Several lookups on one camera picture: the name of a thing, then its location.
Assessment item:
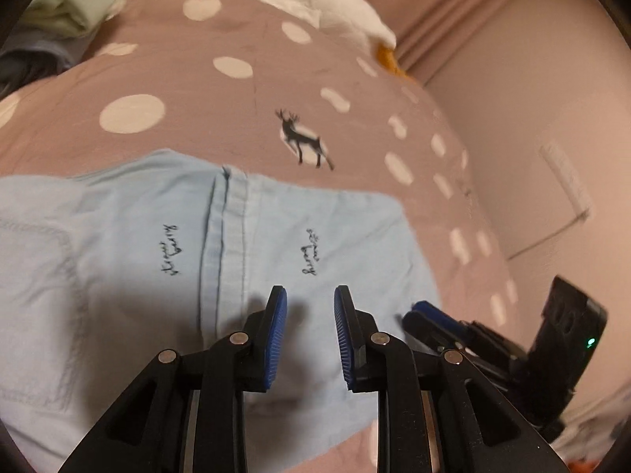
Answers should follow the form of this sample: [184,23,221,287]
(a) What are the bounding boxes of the folded green garment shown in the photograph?
[20,0,135,40]

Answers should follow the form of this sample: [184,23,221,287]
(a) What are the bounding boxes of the pink curtain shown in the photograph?
[362,0,554,84]

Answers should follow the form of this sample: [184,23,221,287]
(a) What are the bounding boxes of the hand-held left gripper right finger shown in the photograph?
[334,284,568,473]

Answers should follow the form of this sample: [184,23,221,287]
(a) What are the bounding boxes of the folded blue-grey garment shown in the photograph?
[0,34,82,77]

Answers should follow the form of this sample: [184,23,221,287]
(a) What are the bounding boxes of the thin wall cable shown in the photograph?
[508,212,591,260]

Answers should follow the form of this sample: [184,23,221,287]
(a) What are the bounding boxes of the pink polka dot blanket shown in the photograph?
[0,0,631,473]

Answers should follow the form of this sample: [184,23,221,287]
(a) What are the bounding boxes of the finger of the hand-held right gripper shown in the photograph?
[401,312,476,356]
[411,300,526,358]

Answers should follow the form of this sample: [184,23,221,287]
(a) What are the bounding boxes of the light blue denim pants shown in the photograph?
[0,150,444,469]

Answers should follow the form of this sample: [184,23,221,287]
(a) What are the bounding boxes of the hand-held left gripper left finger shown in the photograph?
[56,285,288,473]

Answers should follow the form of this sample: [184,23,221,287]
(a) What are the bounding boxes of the folded dark jeans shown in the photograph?
[0,54,65,100]

